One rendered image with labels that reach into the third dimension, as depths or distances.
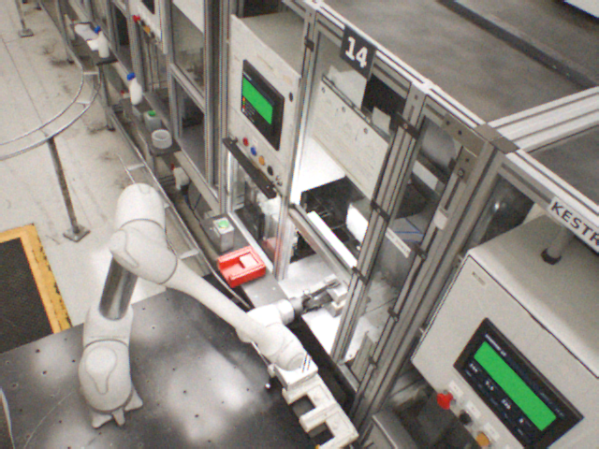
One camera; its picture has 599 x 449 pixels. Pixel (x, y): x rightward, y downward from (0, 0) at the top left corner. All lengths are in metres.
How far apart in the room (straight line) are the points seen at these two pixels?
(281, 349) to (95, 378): 0.63
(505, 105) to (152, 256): 0.97
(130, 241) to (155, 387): 0.82
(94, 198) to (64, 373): 1.84
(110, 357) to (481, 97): 1.40
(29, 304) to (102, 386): 1.48
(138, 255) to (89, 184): 2.52
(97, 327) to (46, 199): 2.04
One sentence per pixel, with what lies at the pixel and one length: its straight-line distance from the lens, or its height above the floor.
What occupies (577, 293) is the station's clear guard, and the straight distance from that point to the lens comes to 1.06.
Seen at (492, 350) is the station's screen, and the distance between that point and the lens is 1.18.
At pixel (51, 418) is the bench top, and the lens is 2.15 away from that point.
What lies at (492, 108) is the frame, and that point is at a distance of 1.19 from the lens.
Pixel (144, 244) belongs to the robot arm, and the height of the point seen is 1.49.
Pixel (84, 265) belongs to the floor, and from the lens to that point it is 3.42.
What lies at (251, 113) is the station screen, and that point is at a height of 1.58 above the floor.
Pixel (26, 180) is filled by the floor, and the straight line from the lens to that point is 4.09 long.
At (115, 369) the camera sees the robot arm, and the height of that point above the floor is 0.93.
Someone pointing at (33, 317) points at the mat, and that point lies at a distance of 3.24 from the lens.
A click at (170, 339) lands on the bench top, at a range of 2.22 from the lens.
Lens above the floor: 2.56
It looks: 45 degrees down
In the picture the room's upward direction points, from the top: 9 degrees clockwise
